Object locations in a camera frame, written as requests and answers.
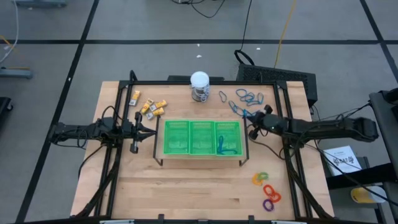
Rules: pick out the black metal table frame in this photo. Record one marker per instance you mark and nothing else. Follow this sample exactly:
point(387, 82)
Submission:
point(155, 83)

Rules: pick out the grey metal bar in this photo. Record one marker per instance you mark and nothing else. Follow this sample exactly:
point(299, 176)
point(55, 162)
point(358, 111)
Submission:
point(15, 73)
point(40, 3)

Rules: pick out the wooden shelf riser black legs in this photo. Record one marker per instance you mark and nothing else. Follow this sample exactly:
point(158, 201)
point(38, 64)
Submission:
point(160, 140)

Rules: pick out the green slotted plastic basket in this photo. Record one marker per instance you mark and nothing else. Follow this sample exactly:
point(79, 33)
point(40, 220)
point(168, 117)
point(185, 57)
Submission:
point(202, 137)
point(231, 130)
point(176, 137)

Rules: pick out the black shelf beam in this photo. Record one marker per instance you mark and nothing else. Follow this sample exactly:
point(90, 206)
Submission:
point(357, 177)

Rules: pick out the teal rubber band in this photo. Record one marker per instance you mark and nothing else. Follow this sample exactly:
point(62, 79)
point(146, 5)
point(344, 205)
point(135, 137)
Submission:
point(262, 100)

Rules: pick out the white printed paper sheet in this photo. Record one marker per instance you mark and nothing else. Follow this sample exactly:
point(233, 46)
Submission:
point(342, 160)

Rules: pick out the yellow and white container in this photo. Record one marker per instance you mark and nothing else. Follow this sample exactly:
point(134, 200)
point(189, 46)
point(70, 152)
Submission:
point(360, 196)

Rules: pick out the yellow wrapped candies pile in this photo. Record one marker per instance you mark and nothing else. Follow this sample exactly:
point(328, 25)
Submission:
point(146, 106)
point(157, 112)

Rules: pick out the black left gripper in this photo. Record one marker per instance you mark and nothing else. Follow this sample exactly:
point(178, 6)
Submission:
point(136, 132)

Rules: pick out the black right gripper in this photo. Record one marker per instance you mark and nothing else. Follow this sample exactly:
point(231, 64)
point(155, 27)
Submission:
point(273, 123)

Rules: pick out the black cart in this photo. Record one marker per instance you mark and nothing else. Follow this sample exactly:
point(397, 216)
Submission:
point(384, 149)

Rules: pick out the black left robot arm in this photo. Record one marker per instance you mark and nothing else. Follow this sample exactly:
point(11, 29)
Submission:
point(77, 130)

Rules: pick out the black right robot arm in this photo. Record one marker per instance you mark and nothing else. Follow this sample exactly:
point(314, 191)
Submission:
point(326, 127)

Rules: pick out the white-lidded jar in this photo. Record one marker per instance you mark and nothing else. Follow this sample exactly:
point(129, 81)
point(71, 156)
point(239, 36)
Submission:
point(199, 79)

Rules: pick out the silver metal strip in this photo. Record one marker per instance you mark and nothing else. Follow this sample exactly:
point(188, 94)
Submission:
point(289, 222)
point(116, 222)

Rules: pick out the black flat device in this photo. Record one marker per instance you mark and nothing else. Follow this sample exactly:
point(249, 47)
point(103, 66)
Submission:
point(178, 78)

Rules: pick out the black perforated computer case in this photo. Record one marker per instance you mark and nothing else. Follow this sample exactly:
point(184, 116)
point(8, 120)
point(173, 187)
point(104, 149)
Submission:
point(273, 74)

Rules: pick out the yellow staple box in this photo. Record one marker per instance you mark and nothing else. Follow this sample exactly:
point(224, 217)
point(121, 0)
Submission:
point(160, 104)
point(134, 98)

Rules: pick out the black equipment piece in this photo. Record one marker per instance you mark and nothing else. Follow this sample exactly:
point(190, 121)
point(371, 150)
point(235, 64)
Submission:
point(4, 107)

